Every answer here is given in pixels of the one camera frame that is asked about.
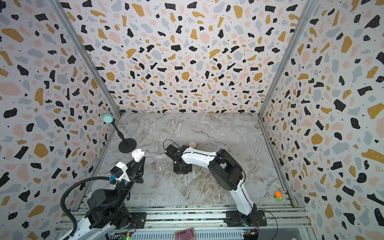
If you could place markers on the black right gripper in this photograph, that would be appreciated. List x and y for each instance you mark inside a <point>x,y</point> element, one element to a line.
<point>181,163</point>

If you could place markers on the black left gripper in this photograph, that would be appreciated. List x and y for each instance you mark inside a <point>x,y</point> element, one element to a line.
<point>134,171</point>

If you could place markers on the white earbud charging case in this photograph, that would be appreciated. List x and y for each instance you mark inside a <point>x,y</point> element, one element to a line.
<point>138,154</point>

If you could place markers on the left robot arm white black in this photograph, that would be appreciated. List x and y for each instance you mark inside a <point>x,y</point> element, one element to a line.
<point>107,210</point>

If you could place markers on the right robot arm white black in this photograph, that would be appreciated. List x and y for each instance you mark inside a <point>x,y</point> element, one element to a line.
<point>224,168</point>

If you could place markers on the pink round earbud case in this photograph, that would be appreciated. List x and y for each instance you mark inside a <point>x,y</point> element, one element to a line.
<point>192,144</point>

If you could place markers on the black microphone stand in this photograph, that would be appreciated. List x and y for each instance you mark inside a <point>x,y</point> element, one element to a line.
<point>127,145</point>

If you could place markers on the green microphone head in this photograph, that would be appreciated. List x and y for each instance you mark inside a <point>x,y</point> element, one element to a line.
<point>108,118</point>

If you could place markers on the pink circuit board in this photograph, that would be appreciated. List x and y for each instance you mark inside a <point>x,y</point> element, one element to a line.
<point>188,234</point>

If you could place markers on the orange green toy truck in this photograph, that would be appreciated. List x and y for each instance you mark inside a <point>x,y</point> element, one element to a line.
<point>279,196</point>

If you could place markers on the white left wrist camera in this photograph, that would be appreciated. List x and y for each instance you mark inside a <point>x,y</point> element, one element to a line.
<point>119,173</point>

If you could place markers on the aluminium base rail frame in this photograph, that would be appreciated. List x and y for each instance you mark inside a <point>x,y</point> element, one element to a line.
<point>276,221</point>

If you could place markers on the aluminium corner post left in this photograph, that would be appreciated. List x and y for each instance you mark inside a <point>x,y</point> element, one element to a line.
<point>65,21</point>

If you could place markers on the aluminium corner post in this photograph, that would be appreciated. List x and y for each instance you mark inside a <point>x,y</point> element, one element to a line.
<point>306,14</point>
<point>65,21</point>

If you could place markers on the aluminium corner post right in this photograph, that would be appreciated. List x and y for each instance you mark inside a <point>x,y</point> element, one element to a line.
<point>306,14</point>

